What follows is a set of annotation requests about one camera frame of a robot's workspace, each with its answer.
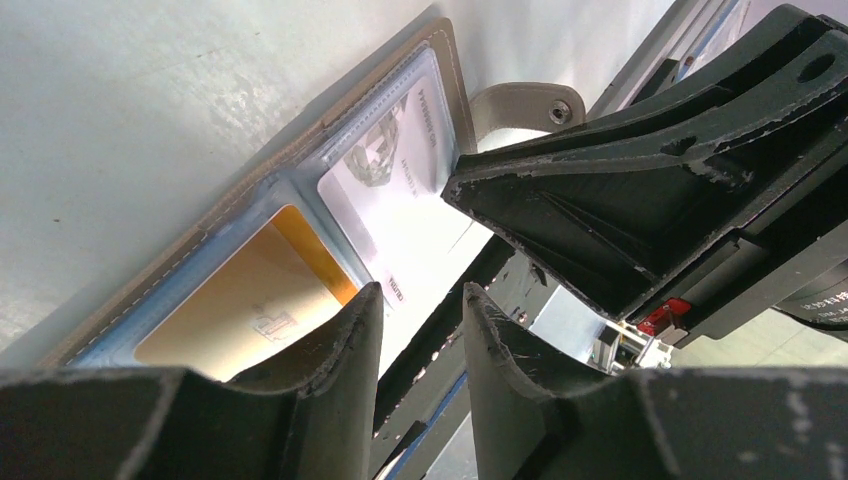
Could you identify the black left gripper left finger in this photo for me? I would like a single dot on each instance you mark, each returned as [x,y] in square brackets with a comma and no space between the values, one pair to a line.
[305,413]

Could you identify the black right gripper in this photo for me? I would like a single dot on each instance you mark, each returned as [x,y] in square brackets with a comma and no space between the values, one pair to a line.
[695,210]

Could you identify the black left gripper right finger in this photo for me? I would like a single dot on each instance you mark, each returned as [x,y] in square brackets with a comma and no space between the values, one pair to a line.
[537,413]

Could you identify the gold orange card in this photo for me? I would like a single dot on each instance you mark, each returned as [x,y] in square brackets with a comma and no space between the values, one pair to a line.
[280,285]

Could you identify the beige leather card holder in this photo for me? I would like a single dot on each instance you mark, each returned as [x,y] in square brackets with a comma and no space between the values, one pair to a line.
[289,176]

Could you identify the white VIP card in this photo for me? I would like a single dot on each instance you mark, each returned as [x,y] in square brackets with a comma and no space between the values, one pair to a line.
[383,188]

